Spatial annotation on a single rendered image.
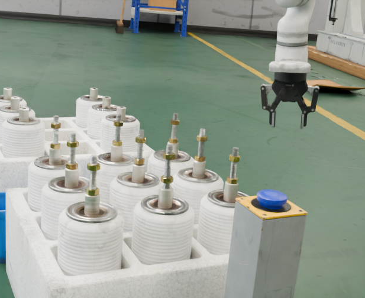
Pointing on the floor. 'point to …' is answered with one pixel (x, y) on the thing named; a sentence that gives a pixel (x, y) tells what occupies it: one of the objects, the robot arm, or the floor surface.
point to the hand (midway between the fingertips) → (287, 122)
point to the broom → (120, 21)
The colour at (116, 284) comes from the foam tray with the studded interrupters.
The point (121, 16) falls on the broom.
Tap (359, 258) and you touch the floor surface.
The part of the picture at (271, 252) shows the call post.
